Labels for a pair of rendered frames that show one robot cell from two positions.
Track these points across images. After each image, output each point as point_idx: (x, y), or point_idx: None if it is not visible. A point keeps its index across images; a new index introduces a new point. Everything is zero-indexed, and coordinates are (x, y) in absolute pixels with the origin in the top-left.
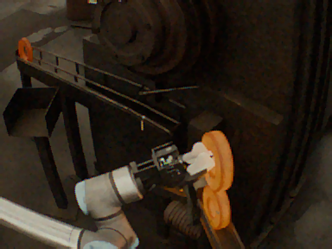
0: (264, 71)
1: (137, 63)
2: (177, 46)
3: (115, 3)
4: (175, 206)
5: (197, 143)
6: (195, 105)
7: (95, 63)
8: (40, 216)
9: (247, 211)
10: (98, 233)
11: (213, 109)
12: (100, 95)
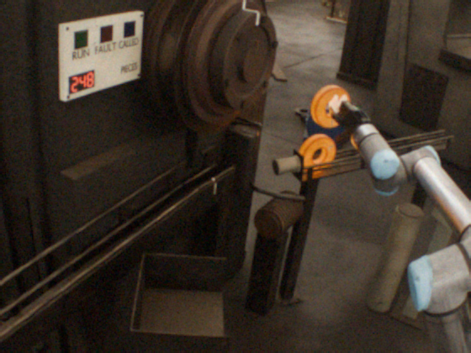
0: None
1: (260, 95)
2: None
3: (246, 33)
4: (277, 210)
5: (336, 96)
6: (217, 137)
7: (104, 202)
8: (437, 173)
9: (250, 196)
10: (415, 155)
11: (230, 125)
12: (165, 213)
